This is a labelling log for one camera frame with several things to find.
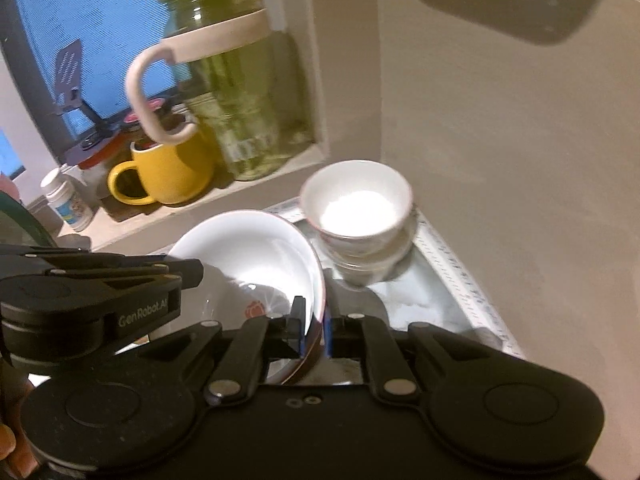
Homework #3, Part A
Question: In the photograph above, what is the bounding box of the red-lidded jar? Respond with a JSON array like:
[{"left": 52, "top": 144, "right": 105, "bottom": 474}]
[{"left": 77, "top": 135, "right": 135, "bottom": 197}]

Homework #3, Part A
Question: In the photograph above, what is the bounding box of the grey slotted spatula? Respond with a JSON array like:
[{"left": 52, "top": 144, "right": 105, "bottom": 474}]
[{"left": 52, "top": 40, "right": 122, "bottom": 142}]

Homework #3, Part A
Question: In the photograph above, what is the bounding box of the green glass jar cream handle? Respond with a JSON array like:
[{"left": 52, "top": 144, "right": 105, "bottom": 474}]
[{"left": 125, "top": 0, "right": 321, "bottom": 182}]

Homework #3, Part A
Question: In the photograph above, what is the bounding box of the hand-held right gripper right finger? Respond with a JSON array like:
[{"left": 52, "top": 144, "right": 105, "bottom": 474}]
[{"left": 324, "top": 314, "right": 481, "bottom": 403}]

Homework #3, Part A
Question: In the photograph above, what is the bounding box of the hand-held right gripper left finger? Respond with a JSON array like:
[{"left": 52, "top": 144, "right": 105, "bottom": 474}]
[{"left": 140, "top": 296, "right": 307, "bottom": 406}]

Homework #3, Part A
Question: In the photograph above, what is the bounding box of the person's left hand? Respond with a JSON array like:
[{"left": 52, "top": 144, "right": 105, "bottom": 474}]
[{"left": 0, "top": 422, "right": 19, "bottom": 467}]

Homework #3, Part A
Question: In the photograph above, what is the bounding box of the small white patterned bowl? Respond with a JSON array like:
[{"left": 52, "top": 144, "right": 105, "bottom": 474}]
[{"left": 300, "top": 160, "right": 417, "bottom": 257}]

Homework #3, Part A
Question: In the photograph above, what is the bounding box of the small white pill bottle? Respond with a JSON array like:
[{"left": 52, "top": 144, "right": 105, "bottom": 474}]
[{"left": 40, "top": 167, "right": 96, "bottom": 233}]

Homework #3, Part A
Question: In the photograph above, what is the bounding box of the steel colander with glass lid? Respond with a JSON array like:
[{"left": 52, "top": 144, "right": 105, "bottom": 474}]
[{"left": 0, "top": 190, "right": 57, "bottom": 250}]

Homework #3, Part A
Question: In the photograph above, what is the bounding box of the white bowl with red rim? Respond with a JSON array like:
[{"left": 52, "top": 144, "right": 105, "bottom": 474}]
[{"left": 165, "top": 210, "right": 328, "bottom": 386}]

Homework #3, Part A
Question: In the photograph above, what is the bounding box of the yellow mug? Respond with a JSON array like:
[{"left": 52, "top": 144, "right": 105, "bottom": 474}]
[{"left": 107, "top": 137, "right": 217, "bottom": 206}]

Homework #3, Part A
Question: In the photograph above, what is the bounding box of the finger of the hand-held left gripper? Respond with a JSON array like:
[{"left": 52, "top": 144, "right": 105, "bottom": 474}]
[
  {"left": 46, "top": 258, "right": 204, "bottom": 291},
  {"left": 0, "top": 244, "right": 128, "bottom": 270}
]

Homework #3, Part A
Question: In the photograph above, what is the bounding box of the pink-lidded jar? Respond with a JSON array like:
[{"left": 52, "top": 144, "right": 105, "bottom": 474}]
[{"left": 122, "top": 97, "right": 188, "bottom": 152}]

